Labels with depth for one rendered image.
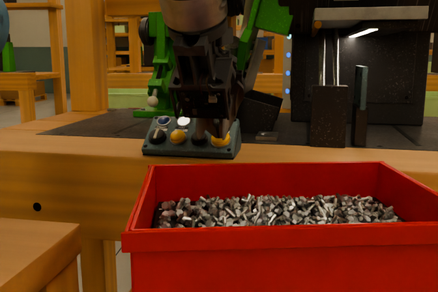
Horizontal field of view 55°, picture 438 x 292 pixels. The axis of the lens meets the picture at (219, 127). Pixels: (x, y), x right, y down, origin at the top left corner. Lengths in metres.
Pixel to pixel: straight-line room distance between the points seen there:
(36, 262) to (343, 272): 0.31
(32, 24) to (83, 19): 11.14
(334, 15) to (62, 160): 0.49
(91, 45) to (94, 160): 0.71
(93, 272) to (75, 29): 0.82
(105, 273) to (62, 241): 1.03
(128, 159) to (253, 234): 0.37
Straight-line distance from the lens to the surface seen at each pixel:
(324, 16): 0.67
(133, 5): 1.42
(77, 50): 1.40
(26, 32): 12.61
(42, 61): 12.39
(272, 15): 0.86
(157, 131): 0.68
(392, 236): 0.39
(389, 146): 0.80
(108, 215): 0.73
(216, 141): 0.64
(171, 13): 0.47
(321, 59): 0.80
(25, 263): 0.49
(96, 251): 1.54
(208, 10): 0.46
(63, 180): 0.75
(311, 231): 0.36
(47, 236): 0.54
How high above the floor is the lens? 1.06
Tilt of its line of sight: 10 degrees down
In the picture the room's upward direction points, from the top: straight up
